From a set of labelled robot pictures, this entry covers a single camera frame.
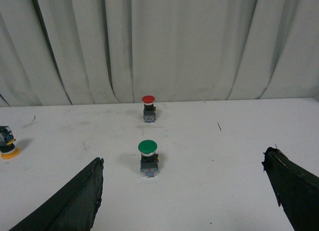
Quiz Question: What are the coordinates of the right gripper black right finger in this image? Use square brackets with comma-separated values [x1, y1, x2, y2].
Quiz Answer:
[262, 147, 319, 231]

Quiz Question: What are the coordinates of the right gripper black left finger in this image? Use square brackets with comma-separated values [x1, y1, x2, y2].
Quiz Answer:
[11, 157, 104, 231]

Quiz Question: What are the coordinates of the yellow mushroom push button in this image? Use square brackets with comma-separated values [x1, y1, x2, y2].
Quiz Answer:
[0, 126, 20, 159]

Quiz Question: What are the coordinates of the green mushroom push button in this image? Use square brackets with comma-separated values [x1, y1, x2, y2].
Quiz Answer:
[138, 140, 159, 177]

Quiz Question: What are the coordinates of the red mushroom push button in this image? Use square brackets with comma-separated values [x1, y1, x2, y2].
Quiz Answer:
[142, 95, 156, 123]

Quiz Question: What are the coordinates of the white pleated curtain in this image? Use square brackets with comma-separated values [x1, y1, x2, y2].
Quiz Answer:
[0, 0, 319, 107]

